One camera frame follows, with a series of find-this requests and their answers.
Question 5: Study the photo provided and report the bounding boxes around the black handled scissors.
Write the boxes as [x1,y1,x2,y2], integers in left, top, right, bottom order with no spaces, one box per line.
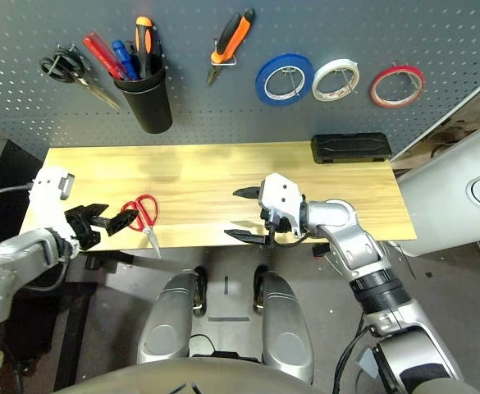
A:
[39,43,122,111]

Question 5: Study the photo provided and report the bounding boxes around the silver right robot leg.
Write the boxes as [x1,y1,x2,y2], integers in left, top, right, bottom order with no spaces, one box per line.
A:
[254,265,315,385]

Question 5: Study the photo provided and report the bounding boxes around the silver robot leg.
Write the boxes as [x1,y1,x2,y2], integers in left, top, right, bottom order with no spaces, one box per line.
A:
[254,265,315,385]
[135,268,208,366]

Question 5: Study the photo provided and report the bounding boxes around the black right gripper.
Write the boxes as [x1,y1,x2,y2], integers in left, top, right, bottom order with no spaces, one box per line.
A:
[223,186,298,247]

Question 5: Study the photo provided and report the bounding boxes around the blue tape roll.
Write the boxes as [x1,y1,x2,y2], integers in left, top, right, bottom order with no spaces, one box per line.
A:
[254,53,315,107]

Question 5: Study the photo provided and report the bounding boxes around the white tape roll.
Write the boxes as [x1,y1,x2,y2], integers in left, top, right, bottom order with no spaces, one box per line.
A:
[311,59,362,102]

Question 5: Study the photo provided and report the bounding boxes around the blue handled screwdriver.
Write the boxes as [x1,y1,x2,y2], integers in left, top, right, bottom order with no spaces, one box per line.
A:
[111,39,140,81]

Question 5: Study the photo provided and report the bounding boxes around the red tape roll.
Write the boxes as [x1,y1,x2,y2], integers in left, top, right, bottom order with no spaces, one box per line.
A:
[369,64,425,110]

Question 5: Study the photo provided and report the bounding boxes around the black plastic tool case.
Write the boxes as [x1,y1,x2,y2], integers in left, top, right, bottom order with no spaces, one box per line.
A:
[310,131,392,164]

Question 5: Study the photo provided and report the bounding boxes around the silver left robot leg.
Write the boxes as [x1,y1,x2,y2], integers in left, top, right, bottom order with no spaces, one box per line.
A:
[135,268,208,366]

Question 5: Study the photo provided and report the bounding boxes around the white pegboard frame post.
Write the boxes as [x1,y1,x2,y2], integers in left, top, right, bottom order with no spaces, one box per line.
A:
[389,71,480,161]

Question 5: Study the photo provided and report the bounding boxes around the red handled screwdriver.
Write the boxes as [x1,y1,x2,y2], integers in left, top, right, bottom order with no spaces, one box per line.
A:
[82,32,128,81]

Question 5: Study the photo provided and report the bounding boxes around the black side cabinet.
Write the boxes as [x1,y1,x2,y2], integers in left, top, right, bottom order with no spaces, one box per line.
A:
[0,131,50,247]

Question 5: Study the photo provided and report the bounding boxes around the orange black handled screwdriver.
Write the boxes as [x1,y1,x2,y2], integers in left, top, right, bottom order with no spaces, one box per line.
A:
[135,16,155,80]

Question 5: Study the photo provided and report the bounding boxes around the orange black long-nose pliers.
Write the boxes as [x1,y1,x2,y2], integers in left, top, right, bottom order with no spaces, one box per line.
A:
[205,7,256,87]

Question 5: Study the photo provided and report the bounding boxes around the grey robot torso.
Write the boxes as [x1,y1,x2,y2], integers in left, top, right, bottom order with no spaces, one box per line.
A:
[53,356,318,394]

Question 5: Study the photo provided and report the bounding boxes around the black plastic cup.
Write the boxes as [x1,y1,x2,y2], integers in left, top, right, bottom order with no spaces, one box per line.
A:
[113,61,173,135]

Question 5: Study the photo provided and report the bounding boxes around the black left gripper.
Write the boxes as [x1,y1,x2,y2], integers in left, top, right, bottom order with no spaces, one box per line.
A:
[64,202,140,251]

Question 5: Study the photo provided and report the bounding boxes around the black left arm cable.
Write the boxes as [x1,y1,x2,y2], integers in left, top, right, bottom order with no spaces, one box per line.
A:
[0,183,71,292]

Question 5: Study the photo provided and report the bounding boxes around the red handled scissors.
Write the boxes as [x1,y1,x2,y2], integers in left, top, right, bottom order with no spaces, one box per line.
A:
[120,194,162,259]

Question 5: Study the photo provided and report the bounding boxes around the white rounded appliance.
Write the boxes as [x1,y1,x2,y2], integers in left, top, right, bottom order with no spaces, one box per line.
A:
[395,117,480,258]

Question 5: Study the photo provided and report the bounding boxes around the dark grey metal pegboard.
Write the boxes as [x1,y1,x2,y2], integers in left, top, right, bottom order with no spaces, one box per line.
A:
[0,0,480,159]

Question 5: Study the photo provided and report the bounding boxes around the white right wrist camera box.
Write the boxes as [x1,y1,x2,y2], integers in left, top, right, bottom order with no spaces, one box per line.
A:
[258,172,306,239]

